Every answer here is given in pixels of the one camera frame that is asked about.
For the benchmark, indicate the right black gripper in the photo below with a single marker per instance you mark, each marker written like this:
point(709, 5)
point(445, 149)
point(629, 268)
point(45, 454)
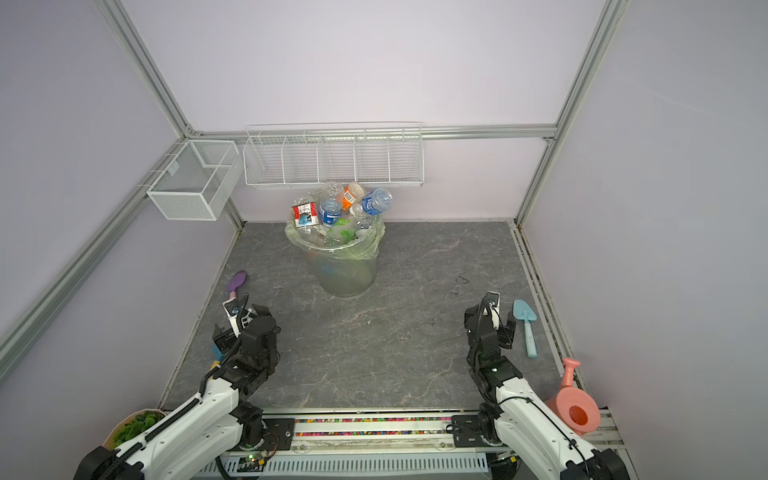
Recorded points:
point(506, 336)

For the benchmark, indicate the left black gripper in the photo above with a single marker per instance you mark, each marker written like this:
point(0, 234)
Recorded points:
point(261, 311)

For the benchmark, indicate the red label bottle red cap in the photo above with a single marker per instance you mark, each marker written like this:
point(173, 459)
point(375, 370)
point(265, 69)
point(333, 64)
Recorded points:
point(305, 215)

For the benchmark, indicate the blue label bottle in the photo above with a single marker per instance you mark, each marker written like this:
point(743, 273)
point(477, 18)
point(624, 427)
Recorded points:
point(364, 226)
point(375, 202)
point(330, 203)

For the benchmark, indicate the orange label juice bottle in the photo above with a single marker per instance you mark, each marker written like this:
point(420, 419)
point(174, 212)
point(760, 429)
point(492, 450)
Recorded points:
point(353, 194)

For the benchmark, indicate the green label bottle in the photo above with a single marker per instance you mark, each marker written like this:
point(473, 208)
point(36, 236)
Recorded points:
point(342, 232)

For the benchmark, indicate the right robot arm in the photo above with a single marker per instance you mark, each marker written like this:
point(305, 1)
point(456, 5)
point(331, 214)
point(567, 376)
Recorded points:
point(548, 436)

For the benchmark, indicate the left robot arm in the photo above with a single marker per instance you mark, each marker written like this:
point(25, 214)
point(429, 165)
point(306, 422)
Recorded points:
point(217, 418)

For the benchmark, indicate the green mesh trash bin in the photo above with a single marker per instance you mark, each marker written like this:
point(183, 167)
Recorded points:
point(341, 270)

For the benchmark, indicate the light blue trowel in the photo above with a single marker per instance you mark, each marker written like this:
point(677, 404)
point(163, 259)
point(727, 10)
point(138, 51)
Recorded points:
point(523, 312)

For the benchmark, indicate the blue yellow garden fork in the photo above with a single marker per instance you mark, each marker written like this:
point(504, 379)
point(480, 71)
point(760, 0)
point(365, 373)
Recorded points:
point(218, 356)

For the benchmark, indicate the purple pink brush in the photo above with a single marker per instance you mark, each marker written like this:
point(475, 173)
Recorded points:
point(235, 283)

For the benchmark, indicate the pink watering can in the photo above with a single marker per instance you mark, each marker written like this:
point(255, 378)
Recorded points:
point(577, 409)

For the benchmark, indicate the potted green plant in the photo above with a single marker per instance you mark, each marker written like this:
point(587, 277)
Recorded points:
point(132, 426)

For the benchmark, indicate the small white mesh basket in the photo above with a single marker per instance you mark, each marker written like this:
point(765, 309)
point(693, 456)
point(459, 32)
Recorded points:
point(198, 181)

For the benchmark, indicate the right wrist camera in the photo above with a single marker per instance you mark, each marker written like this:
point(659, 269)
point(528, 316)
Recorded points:
point(491, 301)

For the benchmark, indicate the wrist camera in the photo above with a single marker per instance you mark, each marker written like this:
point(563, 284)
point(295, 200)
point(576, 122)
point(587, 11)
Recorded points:
point(237, 312)
point(491, 301)

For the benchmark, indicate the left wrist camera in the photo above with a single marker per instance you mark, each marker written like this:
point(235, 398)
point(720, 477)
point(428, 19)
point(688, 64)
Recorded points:
point(237, 312)

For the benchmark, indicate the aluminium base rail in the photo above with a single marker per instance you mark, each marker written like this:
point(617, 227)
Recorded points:
point(383, 431)

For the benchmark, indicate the long white wire shelf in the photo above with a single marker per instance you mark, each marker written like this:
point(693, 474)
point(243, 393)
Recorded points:
point(370, 153)

